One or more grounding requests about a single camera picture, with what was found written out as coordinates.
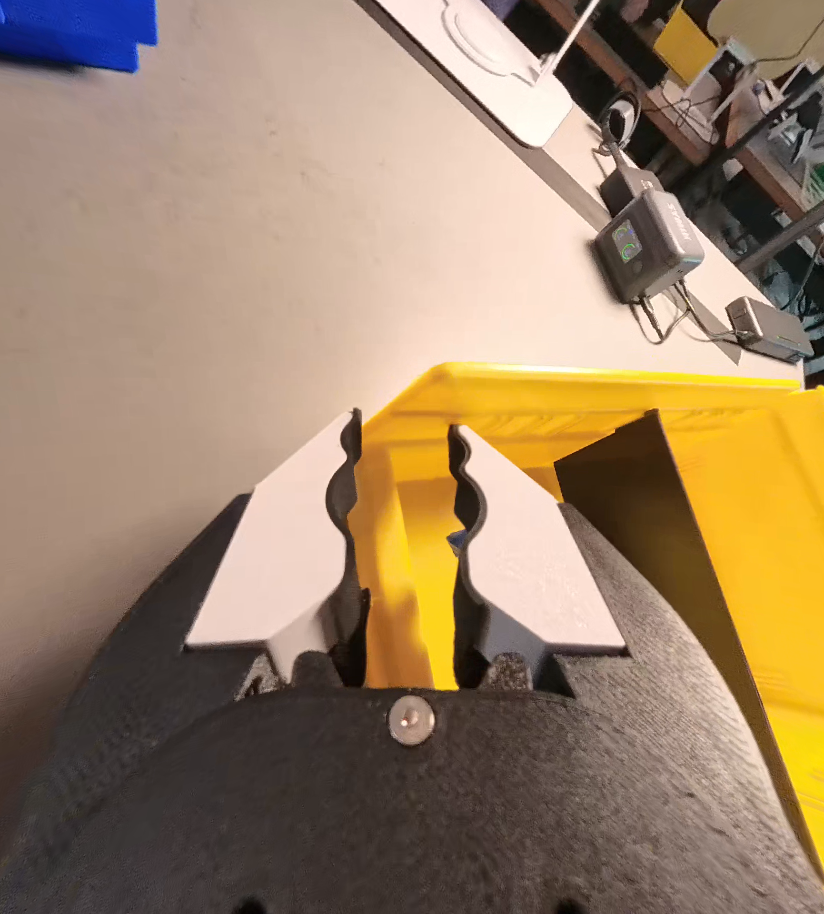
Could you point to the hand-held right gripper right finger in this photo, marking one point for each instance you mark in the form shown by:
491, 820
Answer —
533, 571

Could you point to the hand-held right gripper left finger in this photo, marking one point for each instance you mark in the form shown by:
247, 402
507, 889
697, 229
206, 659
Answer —
276, 571

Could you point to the yellow plastic bin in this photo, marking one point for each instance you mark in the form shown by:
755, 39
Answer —
776, 535

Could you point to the blue plastic bin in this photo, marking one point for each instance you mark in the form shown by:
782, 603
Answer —
62, 32

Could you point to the small grey box device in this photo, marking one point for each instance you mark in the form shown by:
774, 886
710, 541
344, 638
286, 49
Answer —
769, 328

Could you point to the grey portable power station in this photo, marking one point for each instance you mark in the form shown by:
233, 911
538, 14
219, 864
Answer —
658, 235

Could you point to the dark flat box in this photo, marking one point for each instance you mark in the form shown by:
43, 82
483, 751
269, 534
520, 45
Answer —
626, 187

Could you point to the yellow box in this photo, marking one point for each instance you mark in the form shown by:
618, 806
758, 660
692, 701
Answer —
683, 39

